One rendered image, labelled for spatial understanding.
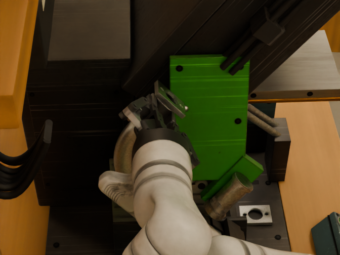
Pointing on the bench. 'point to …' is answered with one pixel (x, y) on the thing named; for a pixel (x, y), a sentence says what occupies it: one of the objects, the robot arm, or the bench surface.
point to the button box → (327, 235)
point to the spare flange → (266, 220)
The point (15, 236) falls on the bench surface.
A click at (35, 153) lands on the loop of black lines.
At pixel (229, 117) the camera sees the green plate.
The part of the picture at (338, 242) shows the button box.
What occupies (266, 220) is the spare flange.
